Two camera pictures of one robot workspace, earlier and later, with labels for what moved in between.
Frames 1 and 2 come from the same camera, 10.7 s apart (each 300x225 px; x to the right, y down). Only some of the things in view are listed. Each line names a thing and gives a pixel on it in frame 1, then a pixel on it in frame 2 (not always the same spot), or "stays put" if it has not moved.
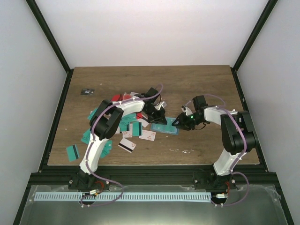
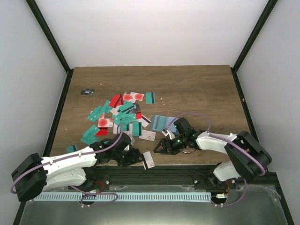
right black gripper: x=183 y=123 to x=172 y=151
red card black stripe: x=116 y=97 stays put
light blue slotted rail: x=123 y=197 stays put
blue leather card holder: x=168 y=128 stays put
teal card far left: x=86 y=137 stays put
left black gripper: x=158 y=119 to x=134 y=158
